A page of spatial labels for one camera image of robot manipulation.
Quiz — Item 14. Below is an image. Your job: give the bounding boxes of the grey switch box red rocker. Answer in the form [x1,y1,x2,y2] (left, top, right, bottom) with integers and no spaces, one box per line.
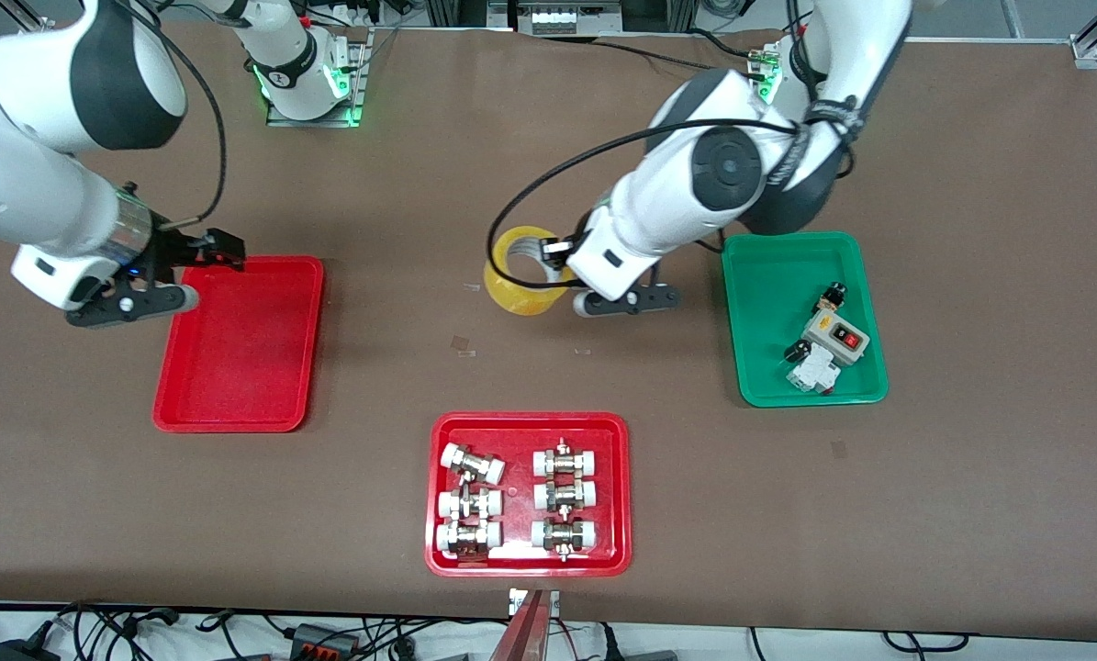
[805,308,872,366]

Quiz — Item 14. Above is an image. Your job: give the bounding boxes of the silver metal bracket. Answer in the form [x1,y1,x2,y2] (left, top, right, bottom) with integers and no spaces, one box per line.
[509,588,561,617]

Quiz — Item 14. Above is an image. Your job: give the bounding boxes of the black power adapter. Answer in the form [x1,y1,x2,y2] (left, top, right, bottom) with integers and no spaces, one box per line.
[0,633,62,661]

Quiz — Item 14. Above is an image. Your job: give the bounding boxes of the white circuit breaker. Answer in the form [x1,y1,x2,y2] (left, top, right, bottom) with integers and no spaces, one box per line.
[786,349,840,395]

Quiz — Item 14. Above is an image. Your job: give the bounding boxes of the white-capped brass pipe fitting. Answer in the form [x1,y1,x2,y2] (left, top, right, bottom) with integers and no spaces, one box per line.
[437,487,503,521]
[532,479,599,513]
[441,443,507,486]
[435,520,503,559]
[532,439,600,478]
[531,516,599,561]

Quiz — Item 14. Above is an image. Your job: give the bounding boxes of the red plastic tray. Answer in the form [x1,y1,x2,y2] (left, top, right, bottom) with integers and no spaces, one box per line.
[424,411,632,578]
[152,255,325,433]

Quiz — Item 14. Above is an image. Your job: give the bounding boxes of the black aluminium frame post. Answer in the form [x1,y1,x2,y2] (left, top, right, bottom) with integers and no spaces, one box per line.
[426,0,489,28]
[623,0,696,33]

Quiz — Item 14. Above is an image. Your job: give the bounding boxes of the black cable on table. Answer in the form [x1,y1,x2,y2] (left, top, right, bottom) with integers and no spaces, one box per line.
[592,39,753,78]

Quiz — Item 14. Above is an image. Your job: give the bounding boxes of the green plastic tray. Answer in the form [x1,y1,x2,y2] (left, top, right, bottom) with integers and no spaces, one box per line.
[722,231,890,408]

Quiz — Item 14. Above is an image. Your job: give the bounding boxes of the white power strip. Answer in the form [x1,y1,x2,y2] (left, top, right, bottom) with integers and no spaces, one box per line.
[511,0,624,38]

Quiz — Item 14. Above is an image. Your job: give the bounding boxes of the yellow packing tape roll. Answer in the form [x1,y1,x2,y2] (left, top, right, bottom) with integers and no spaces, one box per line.
[483,224,578,319]

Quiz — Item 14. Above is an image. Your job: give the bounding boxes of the red metal stand bar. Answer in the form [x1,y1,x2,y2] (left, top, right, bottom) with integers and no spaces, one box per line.
[488,589,549,661]

